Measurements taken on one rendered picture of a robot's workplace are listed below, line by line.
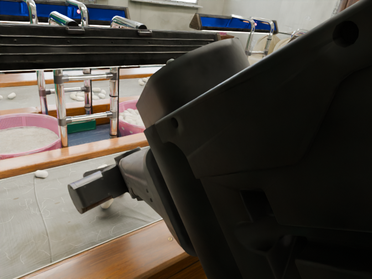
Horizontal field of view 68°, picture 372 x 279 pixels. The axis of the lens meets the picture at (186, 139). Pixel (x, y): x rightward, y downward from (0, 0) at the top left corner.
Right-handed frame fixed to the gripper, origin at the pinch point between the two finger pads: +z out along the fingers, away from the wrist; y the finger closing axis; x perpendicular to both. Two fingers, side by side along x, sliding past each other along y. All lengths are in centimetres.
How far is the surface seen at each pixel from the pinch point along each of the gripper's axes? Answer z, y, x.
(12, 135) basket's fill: 29.8, 13.2, -22.7
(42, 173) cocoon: 8.5, 10.4, -6.9
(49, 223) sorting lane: -2.9, 12.8, 4.9
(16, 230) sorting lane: -2.0, 18.5, 4.1
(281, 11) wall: 221, -493, -230
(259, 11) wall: 269, -495, -260
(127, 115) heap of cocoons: 30.7, -26.4, -23.4
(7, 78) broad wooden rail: 65, 7, -57
